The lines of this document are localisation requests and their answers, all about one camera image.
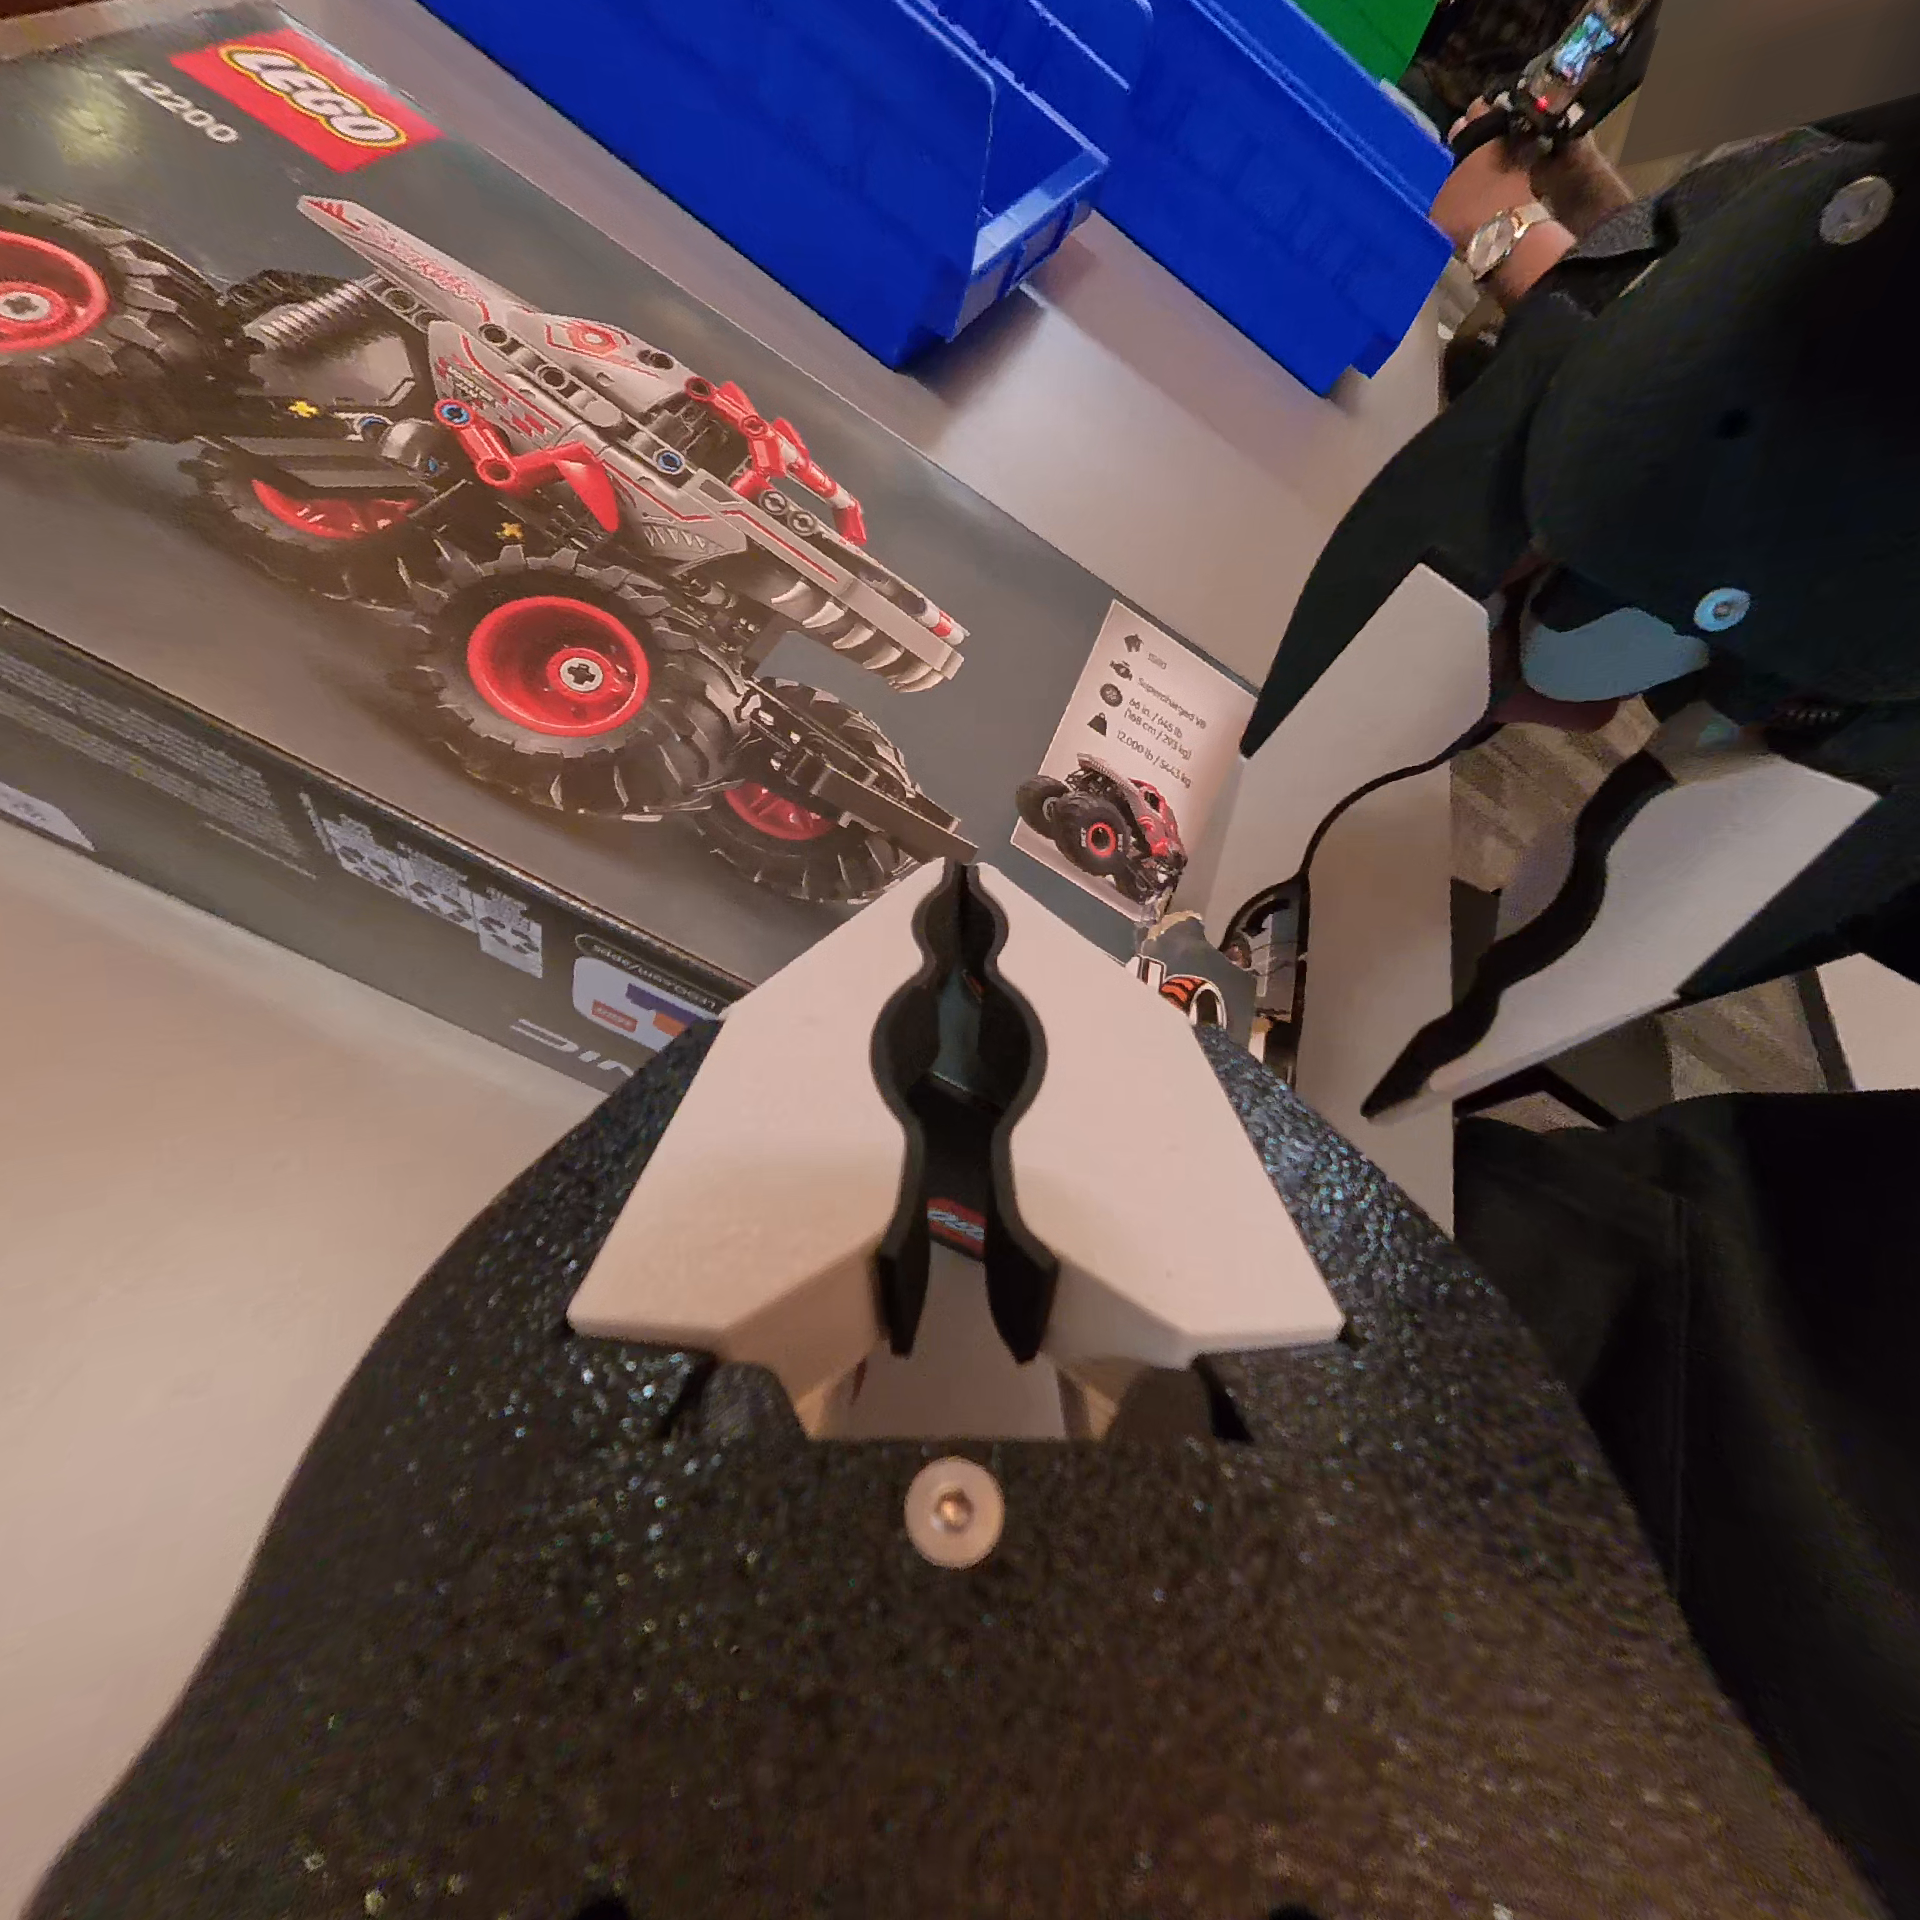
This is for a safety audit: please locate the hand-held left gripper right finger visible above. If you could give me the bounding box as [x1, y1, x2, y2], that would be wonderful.
[958, 861, 1346, 1430]

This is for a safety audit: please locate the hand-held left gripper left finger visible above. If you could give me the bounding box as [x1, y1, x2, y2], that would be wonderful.
[567, 860, 964, 1438]

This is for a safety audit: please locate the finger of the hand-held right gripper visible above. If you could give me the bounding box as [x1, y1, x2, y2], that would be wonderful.
[1363, 746, 1887, 1119]
[1212, 565, 1504, 940]

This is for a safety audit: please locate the toy monster truck box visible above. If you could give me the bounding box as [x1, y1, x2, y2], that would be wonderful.
[0, 0, 1309, 1056]

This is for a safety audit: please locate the blue plastic bin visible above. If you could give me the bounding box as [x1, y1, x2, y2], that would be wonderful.
[416, 0, 1112, 372]
[959, 0, 1456, 400]

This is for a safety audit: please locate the green bin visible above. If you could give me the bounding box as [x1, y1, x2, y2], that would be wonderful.
[1295, 0, 1450, 84]

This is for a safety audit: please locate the person's dark clothing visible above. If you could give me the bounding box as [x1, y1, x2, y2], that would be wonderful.
[1451, 1092, 1920, 1920]

